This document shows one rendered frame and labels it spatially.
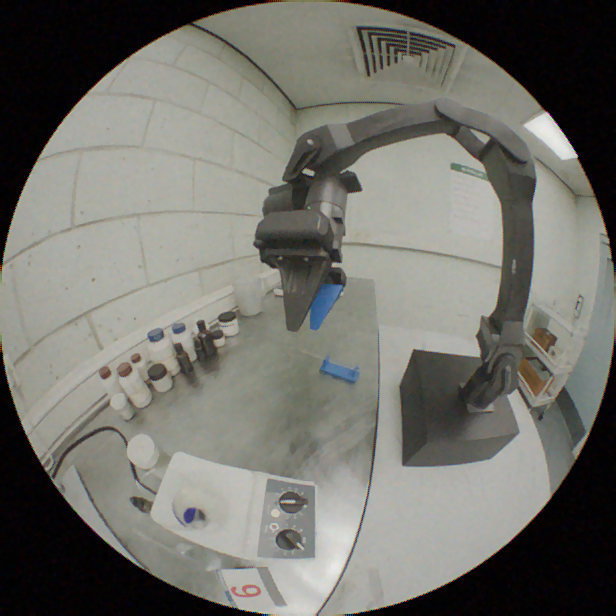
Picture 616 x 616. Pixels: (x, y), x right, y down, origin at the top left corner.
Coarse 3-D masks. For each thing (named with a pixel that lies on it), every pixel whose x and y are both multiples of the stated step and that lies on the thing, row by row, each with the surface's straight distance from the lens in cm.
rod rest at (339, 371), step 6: (324, 360) 46; (324, 366) 47; (330, 366) 48; (336, 366) 48; (342, 366) 49; (330, 372) 47; (336, 372) 47; (342, 372) 47; (348, 372) 47; (354, 372) 45; (342, 378) 47; (348, 378) 46; (354, 378) 46
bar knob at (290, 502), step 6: (288, 492) 28; (294, 492) 29; (282, 498) 28; (288, 498) 26; (294, 498) 28; (300, 498) 29; (282, 504) 27; (288, 504) 26; (294, 504) 27; (300, 504) 27; (306, 504) 28; (288, 510) 28; (294, 510) 28
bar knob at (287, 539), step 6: (282, 534) 27; (288, 534) 26; (294, 534) 28; (276, 540) 28; (282, 540) 28; (288, 540) 27; (294, 540) 27; (300, 540) 29; (282, 546) 28; (288, 546) 28; (294, 546) 27; (300, 546) 27
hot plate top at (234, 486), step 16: (176, 464) 30; (192, 464) 29; (208, 464) 28; (192, 480) 28; (208, 480) 27; (224, 480) 27; (240, 480) 26; (224, 496) 26; (240, 496) 26; (240, 512) 25; (240, 528) 25; (208, 544) 27; (224, 544) 26; (240, 544) 25
